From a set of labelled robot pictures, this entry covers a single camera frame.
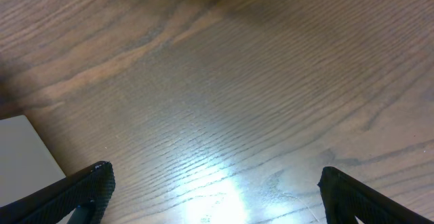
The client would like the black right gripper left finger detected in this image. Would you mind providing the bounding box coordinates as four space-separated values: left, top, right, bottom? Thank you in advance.
1 161 115 224

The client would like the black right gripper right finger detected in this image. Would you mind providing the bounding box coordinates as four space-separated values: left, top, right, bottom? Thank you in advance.
318 166 433 224

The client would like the white cardboard box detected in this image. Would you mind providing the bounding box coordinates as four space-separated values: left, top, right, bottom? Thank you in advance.
0 115 65 206

